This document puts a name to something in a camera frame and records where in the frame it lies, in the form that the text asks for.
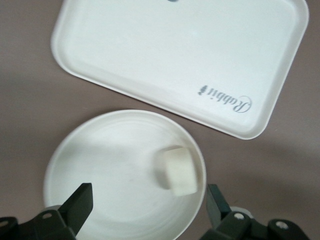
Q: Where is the brown table cover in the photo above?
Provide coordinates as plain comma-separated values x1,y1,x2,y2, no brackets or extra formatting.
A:
0,0,320,240

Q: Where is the cream round plate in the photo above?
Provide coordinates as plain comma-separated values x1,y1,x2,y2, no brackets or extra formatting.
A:
42,108,207,240

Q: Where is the white steamed bun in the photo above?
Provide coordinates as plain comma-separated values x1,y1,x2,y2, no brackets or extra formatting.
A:
152,146,198,198

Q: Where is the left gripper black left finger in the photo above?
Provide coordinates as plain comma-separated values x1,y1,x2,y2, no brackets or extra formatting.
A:
0,182,95,240

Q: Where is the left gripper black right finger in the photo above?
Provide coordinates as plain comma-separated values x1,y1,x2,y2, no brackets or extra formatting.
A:
199,183,311,240

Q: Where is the cream rabbit print tray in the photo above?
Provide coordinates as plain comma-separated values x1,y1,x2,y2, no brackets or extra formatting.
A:
49,0,311,140

